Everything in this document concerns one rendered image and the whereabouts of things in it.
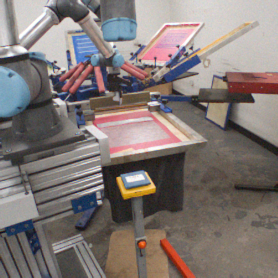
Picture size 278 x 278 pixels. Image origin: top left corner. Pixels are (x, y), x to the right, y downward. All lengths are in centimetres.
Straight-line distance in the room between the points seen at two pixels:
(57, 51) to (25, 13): 96
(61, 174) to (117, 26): 46
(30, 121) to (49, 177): 18
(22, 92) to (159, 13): 566
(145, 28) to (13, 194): 554
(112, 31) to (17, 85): 22
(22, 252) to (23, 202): 55
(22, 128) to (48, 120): 7
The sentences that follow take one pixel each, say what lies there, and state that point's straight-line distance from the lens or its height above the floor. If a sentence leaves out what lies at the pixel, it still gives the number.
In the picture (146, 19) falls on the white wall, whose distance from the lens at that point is 606.
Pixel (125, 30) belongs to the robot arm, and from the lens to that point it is 57.
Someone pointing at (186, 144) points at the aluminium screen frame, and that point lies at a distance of 129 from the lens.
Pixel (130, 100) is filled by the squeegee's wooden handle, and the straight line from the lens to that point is 180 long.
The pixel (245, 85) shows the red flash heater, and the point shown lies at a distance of 216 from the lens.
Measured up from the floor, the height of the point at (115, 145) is 96.
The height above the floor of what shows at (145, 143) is 96.
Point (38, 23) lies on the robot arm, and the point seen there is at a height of 159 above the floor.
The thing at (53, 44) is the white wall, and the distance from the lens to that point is 579.
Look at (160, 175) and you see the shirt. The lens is 143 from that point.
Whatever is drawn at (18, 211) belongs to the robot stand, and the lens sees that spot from 71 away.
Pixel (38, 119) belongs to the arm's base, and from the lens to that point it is 75.
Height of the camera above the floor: 153
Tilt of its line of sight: 23 degrees down
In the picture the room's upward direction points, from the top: 4 degrees counter-clockwise
